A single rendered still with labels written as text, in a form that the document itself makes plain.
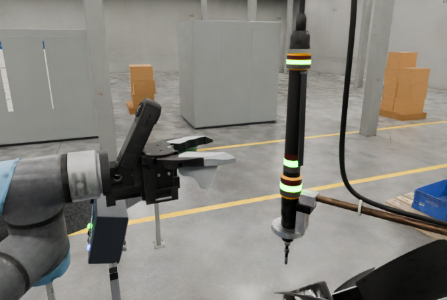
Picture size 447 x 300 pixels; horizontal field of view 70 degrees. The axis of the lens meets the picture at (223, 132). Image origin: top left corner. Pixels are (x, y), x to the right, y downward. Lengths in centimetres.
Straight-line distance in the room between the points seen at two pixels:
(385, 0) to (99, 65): 501
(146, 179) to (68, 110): 614
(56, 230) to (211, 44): 634
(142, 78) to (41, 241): 816
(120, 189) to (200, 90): 627
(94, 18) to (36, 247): 435
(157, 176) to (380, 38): 641
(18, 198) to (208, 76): 636
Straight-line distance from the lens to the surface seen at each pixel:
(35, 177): 51
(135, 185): 53
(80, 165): 51
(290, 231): 70
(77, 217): 252
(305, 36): 60
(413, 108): 900
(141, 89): 866
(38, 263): 54
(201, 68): 671
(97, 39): 476
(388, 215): 64
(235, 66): 696
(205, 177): 52
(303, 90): 60
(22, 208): 52
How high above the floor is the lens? 184
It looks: 16 degrees down
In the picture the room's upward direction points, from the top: straight up
